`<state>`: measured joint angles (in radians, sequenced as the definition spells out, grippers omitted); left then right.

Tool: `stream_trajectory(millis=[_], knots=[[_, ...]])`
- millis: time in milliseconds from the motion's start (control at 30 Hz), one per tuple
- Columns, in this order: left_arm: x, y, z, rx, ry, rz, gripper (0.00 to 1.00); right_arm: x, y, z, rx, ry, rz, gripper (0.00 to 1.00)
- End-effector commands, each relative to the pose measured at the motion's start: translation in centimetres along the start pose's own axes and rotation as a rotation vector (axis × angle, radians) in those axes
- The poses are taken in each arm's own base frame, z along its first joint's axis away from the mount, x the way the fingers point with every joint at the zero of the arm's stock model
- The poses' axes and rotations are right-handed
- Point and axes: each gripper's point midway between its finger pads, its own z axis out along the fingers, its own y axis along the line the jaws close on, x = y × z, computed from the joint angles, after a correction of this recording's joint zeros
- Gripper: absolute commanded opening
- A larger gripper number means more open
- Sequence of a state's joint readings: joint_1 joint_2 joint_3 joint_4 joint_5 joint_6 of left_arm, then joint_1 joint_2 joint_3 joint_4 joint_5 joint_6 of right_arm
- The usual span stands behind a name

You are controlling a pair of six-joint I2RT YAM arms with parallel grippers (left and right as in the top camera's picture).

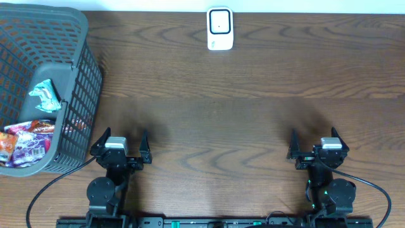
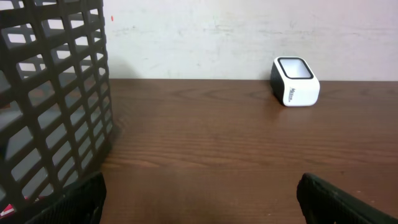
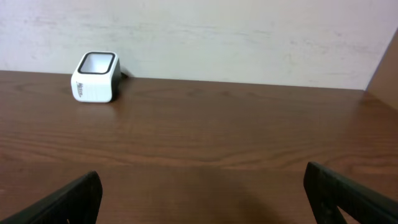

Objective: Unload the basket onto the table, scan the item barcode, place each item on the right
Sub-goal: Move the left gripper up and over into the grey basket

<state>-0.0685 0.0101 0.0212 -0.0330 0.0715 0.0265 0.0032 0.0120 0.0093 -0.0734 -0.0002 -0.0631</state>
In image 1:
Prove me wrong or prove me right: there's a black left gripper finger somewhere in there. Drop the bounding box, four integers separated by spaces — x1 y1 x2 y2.
139 130 151 158
93 127 111 149

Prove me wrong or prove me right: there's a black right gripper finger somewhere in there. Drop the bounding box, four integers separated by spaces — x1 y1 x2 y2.
331 127 348 149
289 129 300 153

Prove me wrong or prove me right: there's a mint green wipes packet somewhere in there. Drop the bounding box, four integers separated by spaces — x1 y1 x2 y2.
28 79 61 113

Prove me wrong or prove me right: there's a purple noodle packet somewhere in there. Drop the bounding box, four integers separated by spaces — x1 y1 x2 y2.
4 121 54 168

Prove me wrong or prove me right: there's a small orange snack packet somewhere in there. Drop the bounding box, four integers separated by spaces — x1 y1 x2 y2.
0 132 18 163

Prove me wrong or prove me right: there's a red orange snack sachet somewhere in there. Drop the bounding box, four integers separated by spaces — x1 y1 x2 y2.
28 120 54 134

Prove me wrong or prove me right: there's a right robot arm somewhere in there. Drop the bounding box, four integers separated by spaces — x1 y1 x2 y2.
287 128 356 227

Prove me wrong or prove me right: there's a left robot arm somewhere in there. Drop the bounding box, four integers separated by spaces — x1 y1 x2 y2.
85 128 153 227

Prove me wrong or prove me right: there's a grey plastic mesh basket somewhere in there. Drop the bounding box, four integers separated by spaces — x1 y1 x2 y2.
1 3 103 177

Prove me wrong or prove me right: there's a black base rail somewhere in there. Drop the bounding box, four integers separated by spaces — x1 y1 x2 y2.
56 217 373 228

